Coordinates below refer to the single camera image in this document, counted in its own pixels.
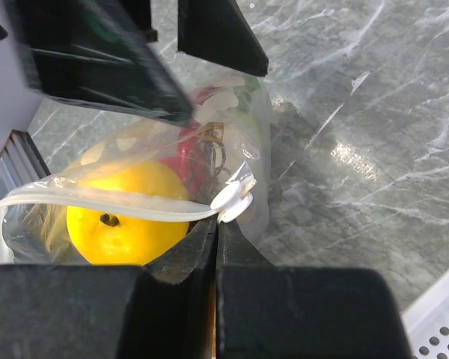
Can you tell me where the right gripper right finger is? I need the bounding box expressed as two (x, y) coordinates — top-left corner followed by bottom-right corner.
(216, 222), (412, 358)

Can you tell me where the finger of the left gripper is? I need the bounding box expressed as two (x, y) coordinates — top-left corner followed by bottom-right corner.
(177, 0), (269, 77)
(3, 0), (193, 126)

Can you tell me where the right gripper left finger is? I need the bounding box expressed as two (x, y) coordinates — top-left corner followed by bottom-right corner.
(0, 218), (217, 358)

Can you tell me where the yellow apple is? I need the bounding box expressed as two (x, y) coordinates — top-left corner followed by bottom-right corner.
(65, 159), (191, 266)

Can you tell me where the clear dotted zip bag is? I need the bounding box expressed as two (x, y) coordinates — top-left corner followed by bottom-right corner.
(0, 72), (272, 266)

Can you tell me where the red apple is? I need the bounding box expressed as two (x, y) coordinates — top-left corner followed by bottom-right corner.
(159, 85), (225, 188)

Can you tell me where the white perforated basket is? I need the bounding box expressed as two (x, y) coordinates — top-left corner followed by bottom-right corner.
(402, 269), (449, 358)

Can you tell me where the aluminium frame rail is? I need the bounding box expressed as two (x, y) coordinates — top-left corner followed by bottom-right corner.
(0, 130), (51, 200)

